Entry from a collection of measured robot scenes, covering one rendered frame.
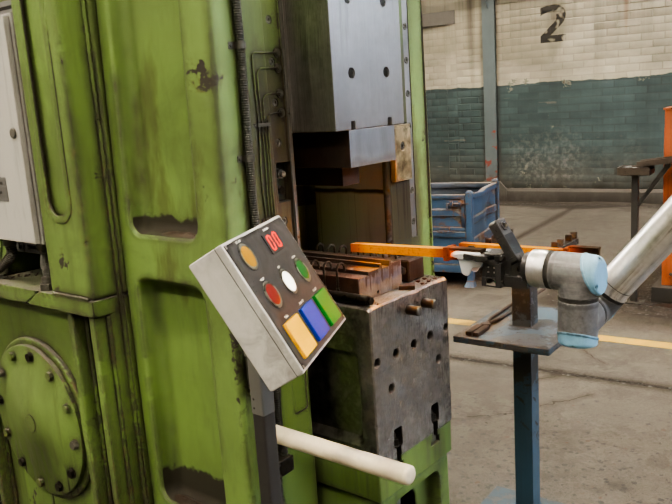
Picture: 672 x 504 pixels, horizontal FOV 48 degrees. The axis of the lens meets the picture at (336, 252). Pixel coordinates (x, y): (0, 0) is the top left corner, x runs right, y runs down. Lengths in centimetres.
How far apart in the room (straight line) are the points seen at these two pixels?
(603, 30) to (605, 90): 67
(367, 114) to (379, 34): 21
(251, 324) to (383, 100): 86
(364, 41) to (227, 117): 42
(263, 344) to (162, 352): 83
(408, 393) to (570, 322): 56
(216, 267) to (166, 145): 69
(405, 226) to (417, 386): 52
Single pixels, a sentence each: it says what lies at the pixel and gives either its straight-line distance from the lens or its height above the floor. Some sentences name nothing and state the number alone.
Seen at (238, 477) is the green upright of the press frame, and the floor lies 51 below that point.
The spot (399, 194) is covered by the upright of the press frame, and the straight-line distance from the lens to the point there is 236.
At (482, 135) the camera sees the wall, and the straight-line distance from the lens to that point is 998.
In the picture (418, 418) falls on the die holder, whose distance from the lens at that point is 221.
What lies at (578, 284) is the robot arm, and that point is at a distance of 177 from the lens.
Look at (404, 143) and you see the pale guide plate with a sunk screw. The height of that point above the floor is 130.
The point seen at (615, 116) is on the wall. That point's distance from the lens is 947.
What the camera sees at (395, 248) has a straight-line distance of 202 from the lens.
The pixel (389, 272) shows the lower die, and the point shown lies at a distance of 209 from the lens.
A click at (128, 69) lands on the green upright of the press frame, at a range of 211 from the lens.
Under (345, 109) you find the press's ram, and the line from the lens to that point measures 192.
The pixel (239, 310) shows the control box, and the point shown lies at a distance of 140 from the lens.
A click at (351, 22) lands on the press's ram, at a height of 163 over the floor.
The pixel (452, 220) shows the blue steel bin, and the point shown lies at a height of 50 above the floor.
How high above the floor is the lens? 145
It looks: 12 degrees down
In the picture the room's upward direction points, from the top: 4 degrees counter-clockwise
